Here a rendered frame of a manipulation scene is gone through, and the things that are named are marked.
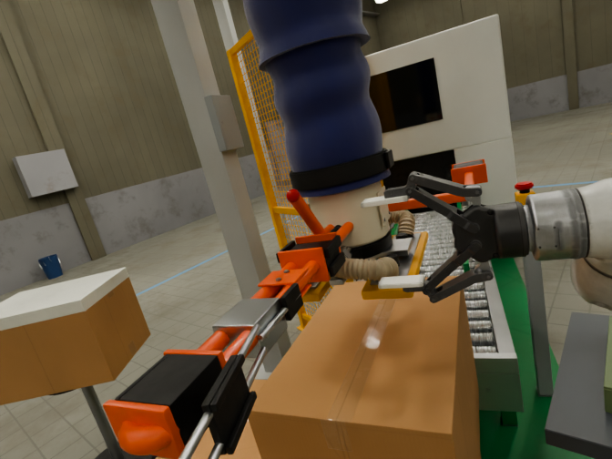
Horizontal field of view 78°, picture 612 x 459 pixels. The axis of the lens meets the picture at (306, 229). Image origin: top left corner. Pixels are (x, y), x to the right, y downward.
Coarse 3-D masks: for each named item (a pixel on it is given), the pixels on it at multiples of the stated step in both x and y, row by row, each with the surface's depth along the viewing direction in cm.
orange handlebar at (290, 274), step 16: (464, 176) 95; (400, 208) 86; (416, 208) 85; (352, 224) 79; (272, 272) 59; (288, 272) 57; (304, 272) 56; (272, 288) 55; (288, 288) 52; (304, 288) 56; (224, 336) 44; (240, 336) 42; (256, 336) 43; (224, 352) 39; (128, 432) 31; (144, 432) 30; (160, 432) 30; (128, 448) 30; (144, 448) 30; (160, 448) 30
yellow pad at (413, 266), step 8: (416, 232) 100; (424, 232) 98; (416, 240) 92; (424, 240) 93; (416, 248) 89; (424, 248) 90; (392, 256) 79; (400, 256) 85; (408, 256) 84; (416, 256) 84; (400, 264) 80; (408, 264) 79; (416, 264) 80; (400, 272) 76; (408, 272) 76; (416, 272) 77; (368, 280) 78; (376, 280) 75; (368, 288) 74; (376, 288) 73; (400, 288) 71; (368, 296) 73; (376, 296) 73; (384, 296) 72; (392, 296) 71; (400, 296) 71; (408, 296) 70
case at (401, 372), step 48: (336, 288) 124; (336, 336) 95; (384, 336) 90; (432, 336) 85; (288, 384) 81; (336, 384) 77; (384, 384) 74; (432, 384) 71; (288, 432) 74; (336, 432) 69; (384, 432) 64; (432, 432) 61
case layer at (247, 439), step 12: (252, 384) 152; (204, 444) 126; (240, 444) 122; (252, 444) 121; (192, 456) 122; (204, 456) 121; (228, 456) 119; (240, 456) 117; (252, 456) 116; (480, 456) 124
